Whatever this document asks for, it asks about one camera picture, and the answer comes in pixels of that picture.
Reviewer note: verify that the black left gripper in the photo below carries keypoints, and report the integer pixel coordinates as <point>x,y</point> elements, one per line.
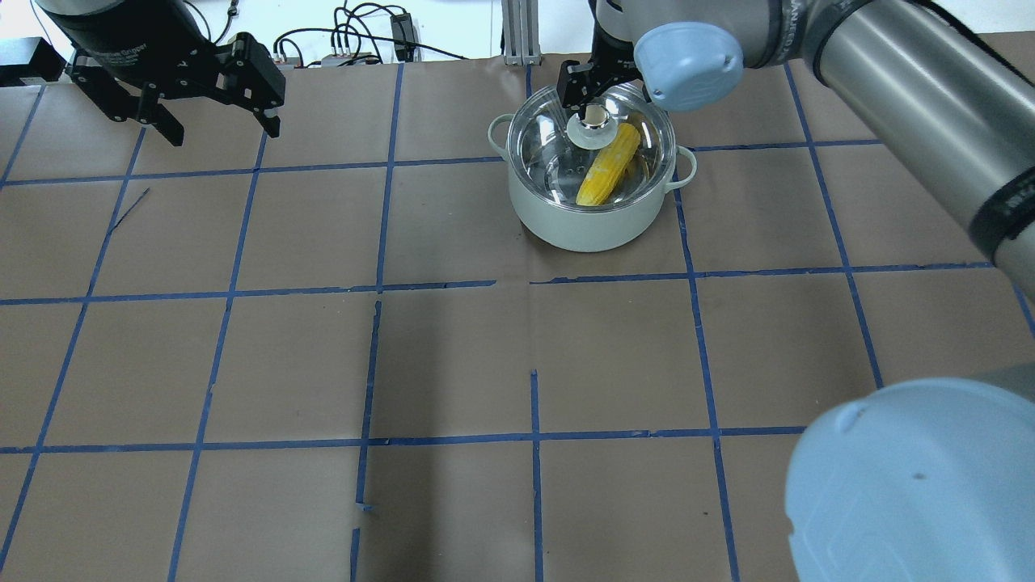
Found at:
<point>121,39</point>

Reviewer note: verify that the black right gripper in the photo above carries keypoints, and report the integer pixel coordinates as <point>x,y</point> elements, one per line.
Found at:
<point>612,40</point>

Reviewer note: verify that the glass pot lid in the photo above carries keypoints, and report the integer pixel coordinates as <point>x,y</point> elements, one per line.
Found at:
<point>551,153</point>

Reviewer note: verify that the yellow corn cob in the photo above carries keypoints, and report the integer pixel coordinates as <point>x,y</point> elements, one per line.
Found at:
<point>608,168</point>

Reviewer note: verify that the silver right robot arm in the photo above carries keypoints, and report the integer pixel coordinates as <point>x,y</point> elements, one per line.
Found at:
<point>803,268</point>

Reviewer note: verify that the pale green metal pot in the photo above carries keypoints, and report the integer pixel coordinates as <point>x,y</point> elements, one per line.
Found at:
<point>585,232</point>

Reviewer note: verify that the black device on left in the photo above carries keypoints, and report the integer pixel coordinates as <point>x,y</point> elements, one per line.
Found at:
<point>29,61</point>

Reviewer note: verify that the black power adapter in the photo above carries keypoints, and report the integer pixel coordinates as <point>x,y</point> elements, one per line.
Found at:
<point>404,37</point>

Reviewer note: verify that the brown paper table cover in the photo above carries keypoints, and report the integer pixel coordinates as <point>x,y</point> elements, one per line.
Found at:
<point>309,358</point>

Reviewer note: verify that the aluminium frame post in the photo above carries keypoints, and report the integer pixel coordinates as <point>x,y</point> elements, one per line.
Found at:
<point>520,33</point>

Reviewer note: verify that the grey cable connector hub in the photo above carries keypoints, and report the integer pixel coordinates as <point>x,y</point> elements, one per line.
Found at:
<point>338,60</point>

